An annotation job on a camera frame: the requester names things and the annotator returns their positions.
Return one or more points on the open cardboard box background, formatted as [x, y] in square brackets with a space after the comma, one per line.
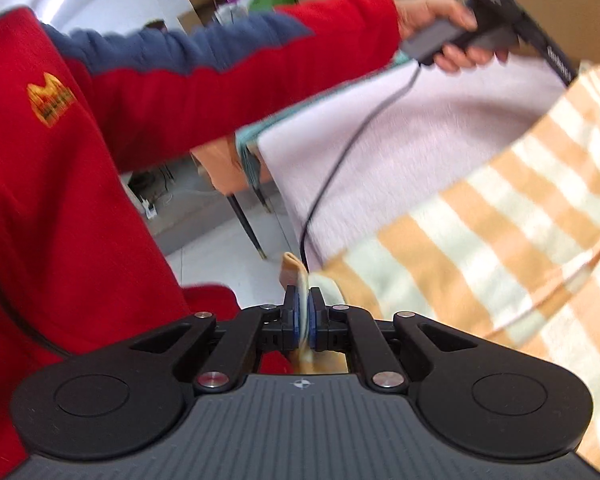
[201, 13]

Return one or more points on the red fleece left forearm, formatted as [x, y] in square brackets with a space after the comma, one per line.
[78, 268]

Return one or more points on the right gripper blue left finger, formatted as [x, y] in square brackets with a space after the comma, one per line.
[256, 331]

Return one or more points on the orange white striped shirt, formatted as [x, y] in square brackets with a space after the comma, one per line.
[510, 253]

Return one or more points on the pink fleece towel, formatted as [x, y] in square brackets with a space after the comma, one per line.
[374, 151]

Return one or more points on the teal garment with black strap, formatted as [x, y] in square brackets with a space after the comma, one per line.
[246, 138]

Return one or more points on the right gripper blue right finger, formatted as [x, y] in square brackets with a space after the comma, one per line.
[353, 332]

